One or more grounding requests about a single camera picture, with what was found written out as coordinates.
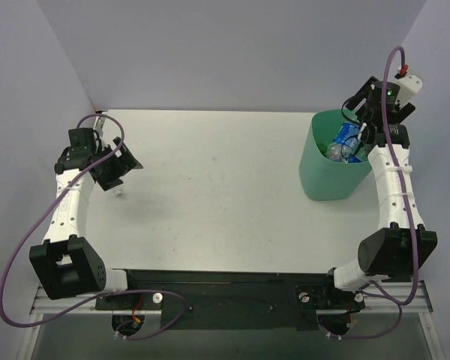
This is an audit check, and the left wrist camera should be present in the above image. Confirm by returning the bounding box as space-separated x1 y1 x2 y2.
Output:
93 116 107 138

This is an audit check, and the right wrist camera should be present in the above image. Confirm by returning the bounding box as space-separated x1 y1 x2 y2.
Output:
395 65 423 108

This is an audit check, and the aluminium rail right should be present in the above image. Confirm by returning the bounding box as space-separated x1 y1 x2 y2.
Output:
364 281 434 314

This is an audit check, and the Pepsi bottle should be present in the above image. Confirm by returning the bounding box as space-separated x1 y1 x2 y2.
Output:
331 122 360 157
325 142 347 163
344 151 363 164

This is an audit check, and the green plastic bottle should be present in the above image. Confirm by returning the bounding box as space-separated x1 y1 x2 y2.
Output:
317 144 328 156

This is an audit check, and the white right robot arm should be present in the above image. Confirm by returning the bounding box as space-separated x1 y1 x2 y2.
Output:
319 73 437 307

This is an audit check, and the clear unlabelled bottle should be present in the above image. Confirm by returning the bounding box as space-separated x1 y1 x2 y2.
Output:
109 184 126 200

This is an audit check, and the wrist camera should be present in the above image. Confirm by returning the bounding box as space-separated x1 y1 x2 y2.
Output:
93 116 107 138
395 65 423 108

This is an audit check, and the green plastic bin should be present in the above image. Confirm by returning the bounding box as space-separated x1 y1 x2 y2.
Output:
298 109 371 201

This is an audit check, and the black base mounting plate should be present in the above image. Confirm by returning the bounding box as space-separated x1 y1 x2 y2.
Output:
95 270 365 335

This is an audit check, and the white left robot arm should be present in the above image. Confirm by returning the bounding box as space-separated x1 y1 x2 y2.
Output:
29 127 142 309

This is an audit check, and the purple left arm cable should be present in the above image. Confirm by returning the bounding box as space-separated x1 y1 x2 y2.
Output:
0 114 191 341

